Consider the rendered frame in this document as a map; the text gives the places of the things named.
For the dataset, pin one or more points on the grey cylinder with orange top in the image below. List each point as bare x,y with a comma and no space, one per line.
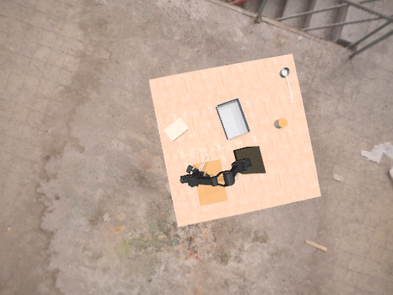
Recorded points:
280,123

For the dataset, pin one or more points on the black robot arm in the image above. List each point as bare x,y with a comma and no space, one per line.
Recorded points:
229,176

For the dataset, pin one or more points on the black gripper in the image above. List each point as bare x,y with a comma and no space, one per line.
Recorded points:
195,170

